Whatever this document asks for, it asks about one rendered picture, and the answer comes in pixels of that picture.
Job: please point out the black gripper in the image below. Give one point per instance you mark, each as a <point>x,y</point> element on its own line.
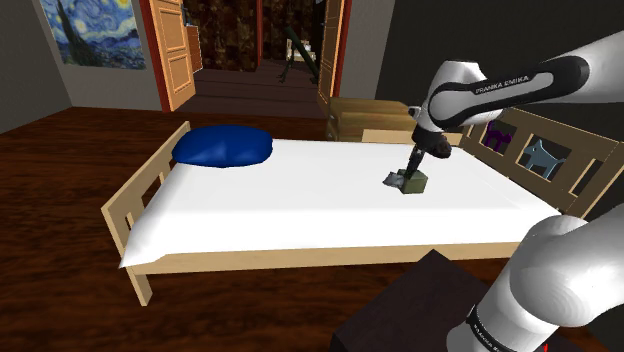
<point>431,142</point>

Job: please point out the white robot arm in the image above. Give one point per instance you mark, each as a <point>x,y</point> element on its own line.
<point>556,287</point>

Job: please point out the olive green box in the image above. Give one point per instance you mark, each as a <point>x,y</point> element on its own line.
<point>415,184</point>

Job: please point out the small grey angular object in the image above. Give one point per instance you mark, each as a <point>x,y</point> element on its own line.
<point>393,181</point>

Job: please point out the wooden chest of drawers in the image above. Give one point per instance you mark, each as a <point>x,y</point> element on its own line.
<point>370,119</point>

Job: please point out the orange panelled door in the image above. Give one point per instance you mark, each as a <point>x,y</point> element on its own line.
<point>330,53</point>
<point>173,48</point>

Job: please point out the wooden bed with white mattress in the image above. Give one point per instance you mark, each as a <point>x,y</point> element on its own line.
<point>312,204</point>

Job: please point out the dark green tripod stand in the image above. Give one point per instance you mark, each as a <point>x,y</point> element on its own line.
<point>302,53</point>

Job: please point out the dark robot stand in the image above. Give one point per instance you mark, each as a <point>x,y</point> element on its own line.
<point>414,302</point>

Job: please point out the blue pillow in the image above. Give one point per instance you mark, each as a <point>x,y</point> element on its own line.
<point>222,145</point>

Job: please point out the starry night wall painting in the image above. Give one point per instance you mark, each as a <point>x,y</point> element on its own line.
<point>97,34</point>

